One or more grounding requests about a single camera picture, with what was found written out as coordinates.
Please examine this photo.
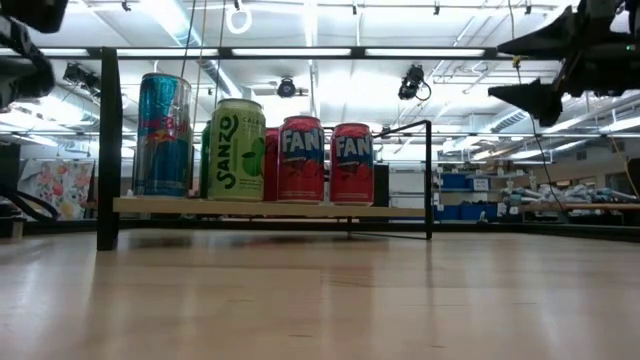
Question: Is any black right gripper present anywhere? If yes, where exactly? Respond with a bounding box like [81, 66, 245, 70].
[488, 0, 619, 128]

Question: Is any red Fanta can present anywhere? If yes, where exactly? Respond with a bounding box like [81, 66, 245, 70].
[329, 122, 375, 207]
[263, 127, 281, 202]
[276, 115, 326, 205]

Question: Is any dark green beverage can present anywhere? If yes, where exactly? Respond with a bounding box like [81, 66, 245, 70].
[198, 119, 214, 200]

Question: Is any cluttered workbench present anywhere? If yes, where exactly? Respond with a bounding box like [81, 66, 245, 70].
[499, 182, 640, 226]

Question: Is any blue storage bin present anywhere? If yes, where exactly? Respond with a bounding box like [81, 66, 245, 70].
[442, 172, 469, 190]
[433, 203, 459, 221]
[459, 202, 501, 221]

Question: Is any black box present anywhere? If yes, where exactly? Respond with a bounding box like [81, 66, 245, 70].
[372, 163, 390, 207]

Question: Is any long ceiling light fixture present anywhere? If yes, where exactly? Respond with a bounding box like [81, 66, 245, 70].
[0, 45, 564, 61]

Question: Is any light green Sanzo can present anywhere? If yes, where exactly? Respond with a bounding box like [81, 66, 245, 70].
[207, 98, 268, 202]

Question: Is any blue Red Bull can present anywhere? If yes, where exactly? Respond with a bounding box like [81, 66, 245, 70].
[132, 72, 194, 199]

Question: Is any floral picture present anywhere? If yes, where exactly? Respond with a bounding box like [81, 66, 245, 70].
[18, 158, 95, 221]

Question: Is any thin black hanging cable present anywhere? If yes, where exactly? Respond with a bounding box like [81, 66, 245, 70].
[528, 117, 569, 214]

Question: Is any yellow cable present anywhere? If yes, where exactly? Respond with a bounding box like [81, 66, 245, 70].
[612, 137, 640, 199]

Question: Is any black ceiling-mounted camera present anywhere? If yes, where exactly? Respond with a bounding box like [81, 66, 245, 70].
[276, 77, 298, 99]
[62, 62, 101, 94]
[397, 63, 432, 101]

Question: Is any black aluminium table frame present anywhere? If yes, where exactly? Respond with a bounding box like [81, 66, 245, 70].
[0, 218, 640, 244]

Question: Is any wooden shelf with black frame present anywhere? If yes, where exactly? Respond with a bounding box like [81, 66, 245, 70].
[96, 46, 434, 252]

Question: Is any white hanging ring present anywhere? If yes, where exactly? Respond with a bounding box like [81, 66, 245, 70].
[224, 4, 254, 35]

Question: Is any black curved cable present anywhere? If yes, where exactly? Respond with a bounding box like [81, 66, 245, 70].
[0, 183, 60, 222]

